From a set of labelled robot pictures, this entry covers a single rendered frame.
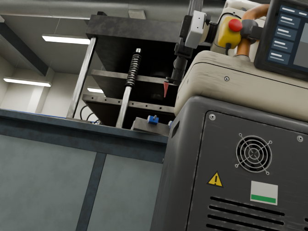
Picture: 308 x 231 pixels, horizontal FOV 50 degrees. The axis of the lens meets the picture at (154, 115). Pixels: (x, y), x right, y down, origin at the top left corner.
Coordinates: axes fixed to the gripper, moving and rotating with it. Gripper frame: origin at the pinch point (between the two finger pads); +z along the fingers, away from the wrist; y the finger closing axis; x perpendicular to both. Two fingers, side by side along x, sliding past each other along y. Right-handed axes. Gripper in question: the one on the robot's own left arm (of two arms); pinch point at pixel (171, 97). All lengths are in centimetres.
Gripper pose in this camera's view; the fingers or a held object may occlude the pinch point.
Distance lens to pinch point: 162.9
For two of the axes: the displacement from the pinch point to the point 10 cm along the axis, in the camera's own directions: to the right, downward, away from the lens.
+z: -2.5, 9.6, 1.3
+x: 0.4, 1.4, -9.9
